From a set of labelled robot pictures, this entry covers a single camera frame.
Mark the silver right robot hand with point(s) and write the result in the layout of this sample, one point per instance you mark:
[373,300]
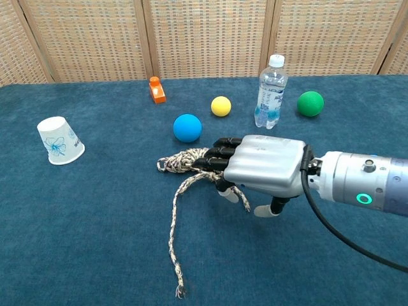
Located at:
[264,162]

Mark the silver-blue right robot arm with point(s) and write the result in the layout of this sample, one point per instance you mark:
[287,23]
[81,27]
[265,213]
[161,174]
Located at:
[357,181]

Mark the clear plastic water bottle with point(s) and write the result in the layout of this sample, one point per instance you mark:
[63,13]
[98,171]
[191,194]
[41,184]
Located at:
[271,95]

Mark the yellow foam ball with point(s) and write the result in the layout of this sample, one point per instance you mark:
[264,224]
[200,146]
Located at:
[221,106]

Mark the green foam ball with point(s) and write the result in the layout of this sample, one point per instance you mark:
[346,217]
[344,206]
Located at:
[310,104]

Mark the blue foam ball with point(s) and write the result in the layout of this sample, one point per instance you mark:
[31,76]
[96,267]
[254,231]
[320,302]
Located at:
[187,128]

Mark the small orange plastic bottle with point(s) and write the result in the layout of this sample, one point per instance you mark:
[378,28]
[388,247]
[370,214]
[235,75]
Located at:
[157,92]

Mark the woven wooden folding screen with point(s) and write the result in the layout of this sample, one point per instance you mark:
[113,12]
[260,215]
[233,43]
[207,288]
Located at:
[207,35]

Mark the blue carpet table cover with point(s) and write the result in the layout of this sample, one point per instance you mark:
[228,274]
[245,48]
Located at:
[95,239]

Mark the white paper cup blue flower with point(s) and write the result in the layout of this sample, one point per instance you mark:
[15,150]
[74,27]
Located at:
[59,143]

